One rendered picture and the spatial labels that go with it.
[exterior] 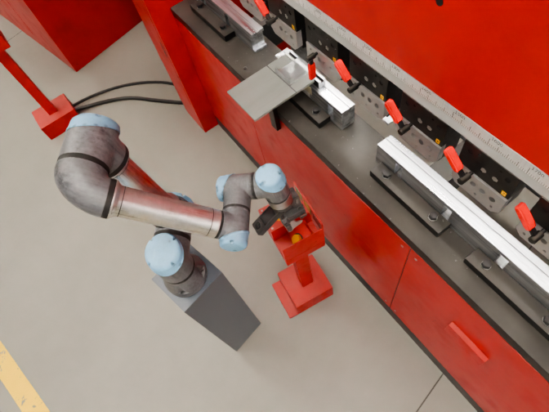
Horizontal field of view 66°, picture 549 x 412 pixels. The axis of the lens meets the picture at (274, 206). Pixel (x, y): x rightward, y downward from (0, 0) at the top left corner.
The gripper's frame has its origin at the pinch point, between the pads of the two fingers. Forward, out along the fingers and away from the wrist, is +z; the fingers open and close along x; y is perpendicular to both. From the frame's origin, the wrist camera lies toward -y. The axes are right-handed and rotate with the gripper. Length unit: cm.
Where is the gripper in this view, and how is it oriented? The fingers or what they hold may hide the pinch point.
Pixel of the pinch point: (287, 228)
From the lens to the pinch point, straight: 143.2
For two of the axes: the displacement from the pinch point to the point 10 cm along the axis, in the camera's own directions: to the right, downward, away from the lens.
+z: 2.2, 4.2, 8.8
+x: -4.6, -7.5, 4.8
